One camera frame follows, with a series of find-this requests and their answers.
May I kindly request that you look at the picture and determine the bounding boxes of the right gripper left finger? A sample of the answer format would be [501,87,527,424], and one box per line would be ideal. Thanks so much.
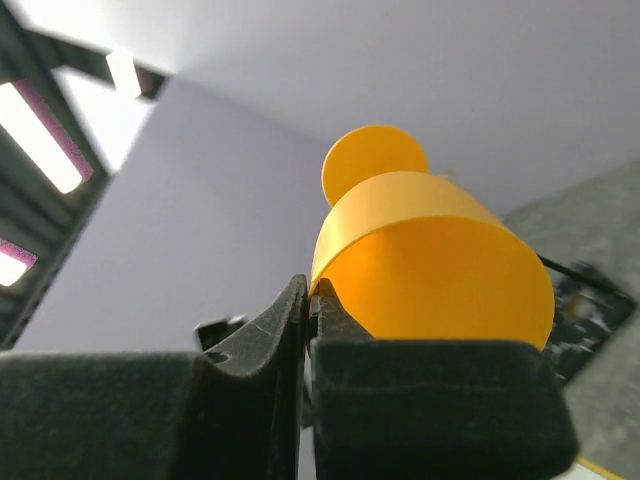
[1,275,307,479]

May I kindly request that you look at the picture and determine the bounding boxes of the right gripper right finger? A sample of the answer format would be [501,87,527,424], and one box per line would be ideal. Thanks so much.
[309,279,578,479]

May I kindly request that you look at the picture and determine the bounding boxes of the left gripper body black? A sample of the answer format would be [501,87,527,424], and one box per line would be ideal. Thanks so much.
[194,314,249,352]

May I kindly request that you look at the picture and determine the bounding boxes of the yellow wine glass front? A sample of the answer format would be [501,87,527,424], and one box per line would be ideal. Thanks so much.
[311,125,554,349]

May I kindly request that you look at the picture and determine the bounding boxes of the whiteboard with yellow frame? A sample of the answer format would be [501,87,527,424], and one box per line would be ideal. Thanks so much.
[576,457,623,480]

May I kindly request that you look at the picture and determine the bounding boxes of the ceiling light fixture frame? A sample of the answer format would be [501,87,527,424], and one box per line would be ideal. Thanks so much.
[1,1,168,350]

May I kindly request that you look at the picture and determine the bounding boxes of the gold wire glass rack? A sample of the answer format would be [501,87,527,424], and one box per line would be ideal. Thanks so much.
[539,256,638,386]

